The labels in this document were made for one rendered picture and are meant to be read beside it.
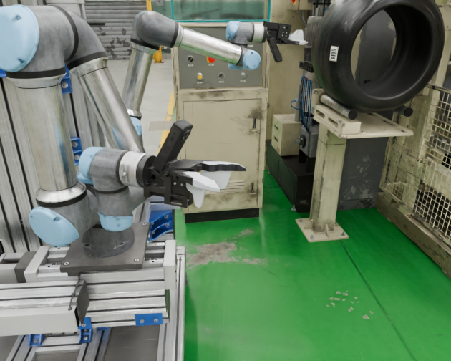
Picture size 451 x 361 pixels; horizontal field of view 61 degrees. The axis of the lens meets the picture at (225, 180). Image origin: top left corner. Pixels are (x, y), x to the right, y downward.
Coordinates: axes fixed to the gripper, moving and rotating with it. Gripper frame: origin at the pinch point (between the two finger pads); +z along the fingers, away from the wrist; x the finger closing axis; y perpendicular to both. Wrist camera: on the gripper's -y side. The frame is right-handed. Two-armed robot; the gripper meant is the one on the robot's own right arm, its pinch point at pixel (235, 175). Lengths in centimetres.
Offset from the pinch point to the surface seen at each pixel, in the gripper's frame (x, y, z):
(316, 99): -146, -3, -5
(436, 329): -107, 93, 66
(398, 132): -133, 8, 37
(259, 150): -165, 33, -40
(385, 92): -151, -9, 28
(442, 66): -176, -23, 55
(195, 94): -140, -1, -75
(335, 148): -160, 25, 7
